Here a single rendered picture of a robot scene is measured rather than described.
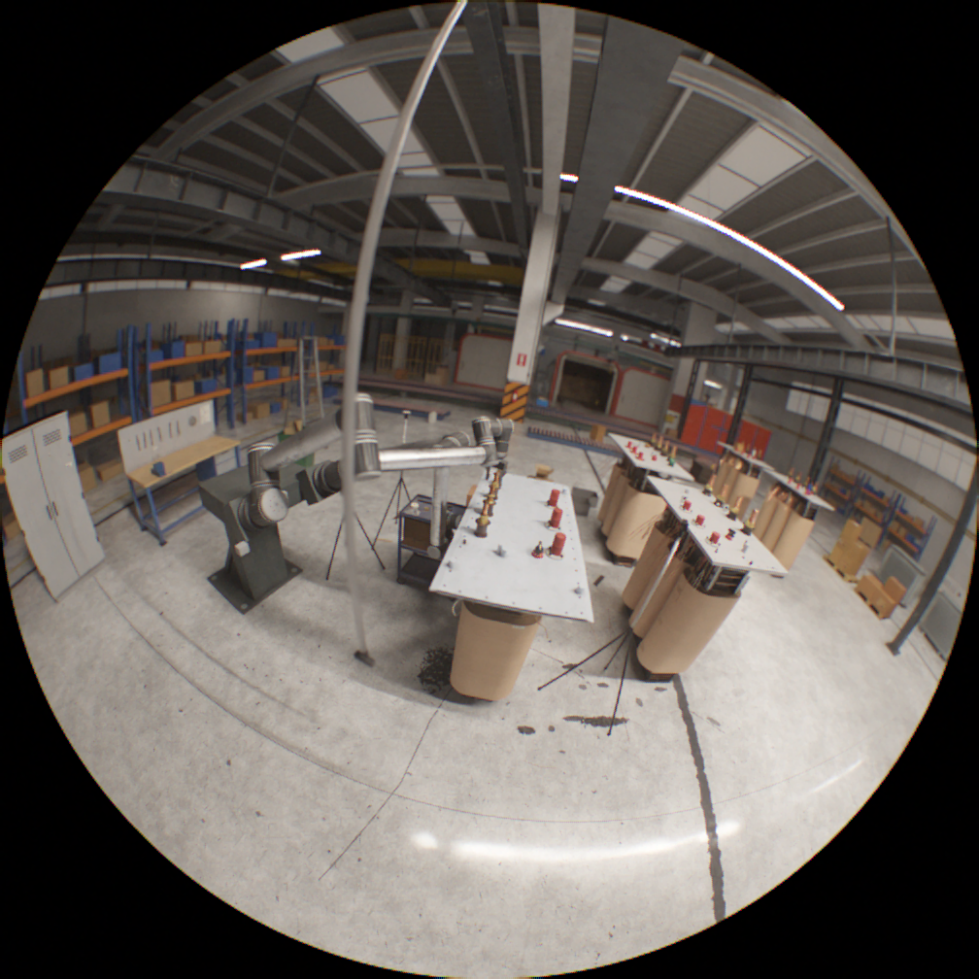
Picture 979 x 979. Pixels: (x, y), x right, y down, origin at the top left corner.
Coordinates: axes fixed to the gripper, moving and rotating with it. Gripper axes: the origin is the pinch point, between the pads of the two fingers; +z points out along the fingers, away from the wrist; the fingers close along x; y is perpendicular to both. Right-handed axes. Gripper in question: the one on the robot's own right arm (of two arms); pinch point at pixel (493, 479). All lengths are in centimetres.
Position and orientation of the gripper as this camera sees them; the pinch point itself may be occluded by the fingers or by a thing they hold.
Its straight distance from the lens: 206.3
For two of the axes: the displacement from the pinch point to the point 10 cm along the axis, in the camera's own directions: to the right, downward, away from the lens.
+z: -1.6, 9.0, 4.0
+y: -5.0, 2.8, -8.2
